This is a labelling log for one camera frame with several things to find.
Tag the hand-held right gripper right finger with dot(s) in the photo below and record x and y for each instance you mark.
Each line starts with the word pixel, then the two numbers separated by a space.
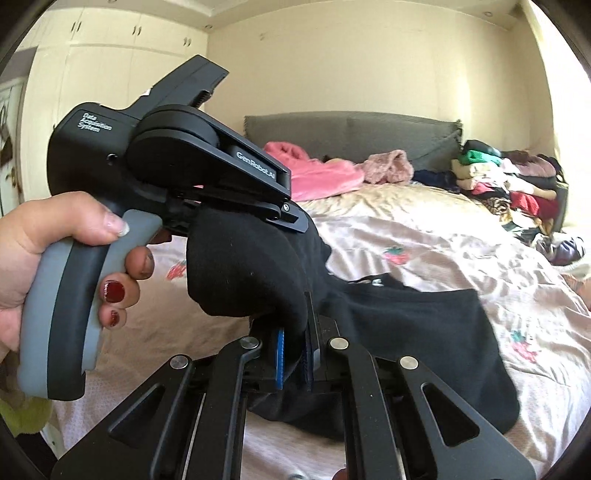
pixel 308 364

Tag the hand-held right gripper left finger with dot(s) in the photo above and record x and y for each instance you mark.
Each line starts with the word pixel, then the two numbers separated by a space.
pixel 279 364

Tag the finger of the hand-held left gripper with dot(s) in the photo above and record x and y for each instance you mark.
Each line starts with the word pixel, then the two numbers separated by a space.
pixel 258 166

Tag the black shirt with orange patches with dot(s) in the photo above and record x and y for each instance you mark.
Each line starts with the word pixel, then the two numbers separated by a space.
pixel 415 332

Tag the dark navy clothes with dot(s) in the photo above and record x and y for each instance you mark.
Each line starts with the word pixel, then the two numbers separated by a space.
pixel 436 180

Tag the pile of folded clothes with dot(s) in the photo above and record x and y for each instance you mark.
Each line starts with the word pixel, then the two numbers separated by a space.
pixel 508 184

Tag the white bag of clothes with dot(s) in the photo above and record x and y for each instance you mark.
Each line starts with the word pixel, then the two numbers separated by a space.
pixel 563 249

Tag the person's left hand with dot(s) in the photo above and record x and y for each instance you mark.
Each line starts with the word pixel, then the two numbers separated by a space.
pixel 41 226

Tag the person's right hand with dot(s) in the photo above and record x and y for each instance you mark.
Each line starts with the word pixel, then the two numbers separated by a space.
pixel 341 474

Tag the pink blanket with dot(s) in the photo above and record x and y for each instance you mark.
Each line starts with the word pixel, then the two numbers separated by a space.
pixel 318 177

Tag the cream wardrobe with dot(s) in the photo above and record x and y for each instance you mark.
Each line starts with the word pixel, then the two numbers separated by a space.
pixel 92 69

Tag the grey quilted headboard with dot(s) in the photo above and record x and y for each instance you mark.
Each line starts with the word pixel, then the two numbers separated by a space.
pixel 369 134

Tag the pink fluffy garment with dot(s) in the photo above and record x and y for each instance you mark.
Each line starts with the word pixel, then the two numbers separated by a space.
pixel 390 168

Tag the strawberry print quilt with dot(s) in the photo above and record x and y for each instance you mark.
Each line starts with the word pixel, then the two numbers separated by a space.
pixel 415 249

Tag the cream bed sheet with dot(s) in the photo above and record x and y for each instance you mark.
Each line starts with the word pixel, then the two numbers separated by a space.
pixel 415 203

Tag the yellow green cloth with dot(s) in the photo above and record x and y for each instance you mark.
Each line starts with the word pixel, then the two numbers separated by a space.
pixel 23 417

